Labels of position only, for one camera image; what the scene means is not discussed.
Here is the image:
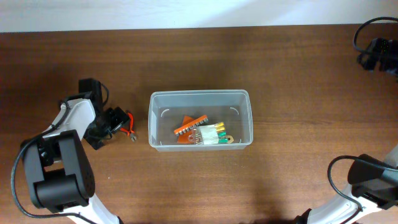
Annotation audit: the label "orange handled pliers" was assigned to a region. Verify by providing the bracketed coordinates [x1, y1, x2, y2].
[120, 111, 137, 142]

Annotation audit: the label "orange scraper wooden handle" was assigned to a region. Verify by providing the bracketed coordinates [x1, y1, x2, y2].
[177, 116, 209, 144]

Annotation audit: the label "clear plastic container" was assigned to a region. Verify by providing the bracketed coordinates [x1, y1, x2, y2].
[148, 90, 254, 152]

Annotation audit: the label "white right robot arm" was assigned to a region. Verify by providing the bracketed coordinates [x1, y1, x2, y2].
[293, 147, 397, 224]

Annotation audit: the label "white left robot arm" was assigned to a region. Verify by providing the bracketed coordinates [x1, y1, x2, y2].
[11, 78, 130, 224]

